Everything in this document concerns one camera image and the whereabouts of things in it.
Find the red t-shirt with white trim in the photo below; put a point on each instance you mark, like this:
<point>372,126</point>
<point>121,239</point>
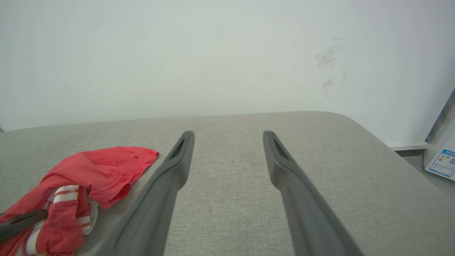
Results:
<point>103,170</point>

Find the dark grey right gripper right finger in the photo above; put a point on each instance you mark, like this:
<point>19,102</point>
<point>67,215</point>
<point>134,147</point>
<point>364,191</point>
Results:
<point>302,206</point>

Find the blue white energy label sticker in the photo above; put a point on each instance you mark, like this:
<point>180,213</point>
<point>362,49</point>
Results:
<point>444,163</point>

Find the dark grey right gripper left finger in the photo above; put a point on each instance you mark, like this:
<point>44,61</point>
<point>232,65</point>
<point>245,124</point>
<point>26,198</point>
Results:
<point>156,199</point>

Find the white washing machine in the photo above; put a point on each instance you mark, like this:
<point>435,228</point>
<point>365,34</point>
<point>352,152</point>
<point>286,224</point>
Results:
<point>444,142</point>

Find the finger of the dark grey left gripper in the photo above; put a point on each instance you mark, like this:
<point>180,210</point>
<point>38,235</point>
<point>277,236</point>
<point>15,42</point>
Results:
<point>21,218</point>

